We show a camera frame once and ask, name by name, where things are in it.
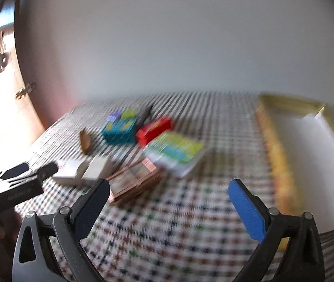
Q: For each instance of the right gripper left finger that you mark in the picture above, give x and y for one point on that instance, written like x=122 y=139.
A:
x=34 y=258

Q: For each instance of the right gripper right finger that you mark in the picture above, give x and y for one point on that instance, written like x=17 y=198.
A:
x=302 y=259

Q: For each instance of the white box with red stamp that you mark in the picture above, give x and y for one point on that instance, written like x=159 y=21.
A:
x=70 y=172

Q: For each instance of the brown wooden comb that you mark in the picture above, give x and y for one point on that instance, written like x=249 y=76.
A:
x=85 y=142

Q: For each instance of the pink card deck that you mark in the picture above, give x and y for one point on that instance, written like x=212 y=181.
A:
x=133 y=180

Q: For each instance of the red toy brick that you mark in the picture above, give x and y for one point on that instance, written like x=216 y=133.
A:
x=150 y=131

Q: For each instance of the white paper tin liner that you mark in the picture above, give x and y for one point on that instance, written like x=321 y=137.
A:
x=308 y=142

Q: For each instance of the wooden door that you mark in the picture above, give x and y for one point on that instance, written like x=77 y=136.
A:
x=19 y=124

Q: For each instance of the white power adapter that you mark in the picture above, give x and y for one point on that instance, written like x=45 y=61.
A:
x=98 y=168

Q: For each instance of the checkered tablecloth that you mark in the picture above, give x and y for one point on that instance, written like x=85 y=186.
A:
x=181 y=230

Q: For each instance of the purple cube block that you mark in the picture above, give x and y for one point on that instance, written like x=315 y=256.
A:
x=114 y=116

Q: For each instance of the teal toy block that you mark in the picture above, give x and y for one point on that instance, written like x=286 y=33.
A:
x=120 y=132

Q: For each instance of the gold metal tin box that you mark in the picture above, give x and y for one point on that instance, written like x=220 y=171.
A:
x=286 y=195

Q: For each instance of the green toy block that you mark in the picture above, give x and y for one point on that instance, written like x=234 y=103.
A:
x=129 y=114

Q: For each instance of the colourful plastic packet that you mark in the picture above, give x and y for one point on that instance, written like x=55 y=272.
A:
x=175 y=153

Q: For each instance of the brass door handle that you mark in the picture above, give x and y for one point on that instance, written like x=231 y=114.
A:
x=26 y=90

